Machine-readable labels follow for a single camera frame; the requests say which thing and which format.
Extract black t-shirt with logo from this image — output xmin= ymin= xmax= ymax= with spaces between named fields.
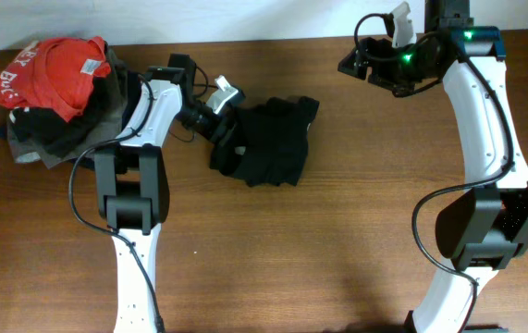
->
xmin=209 ymin=96 xmax=320 ymax=187

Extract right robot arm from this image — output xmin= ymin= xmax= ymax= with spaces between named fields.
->
xmin=338 ymin=1 xmax=528 ymax=332

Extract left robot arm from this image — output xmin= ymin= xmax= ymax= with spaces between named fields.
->
xmin=93 ymin=54 xmax=241 ymax=332

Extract grey folded garment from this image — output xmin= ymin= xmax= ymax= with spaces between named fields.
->
xmin=6 ymin=47 xmax=129 ymax=169

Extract red folded shirt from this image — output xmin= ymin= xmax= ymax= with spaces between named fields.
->
xmin=0 ymin=36 xmax=111 ymax=122

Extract black folded garment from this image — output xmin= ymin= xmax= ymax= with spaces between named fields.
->
xmin=9 ymin=75 xmax=125 ymax=158

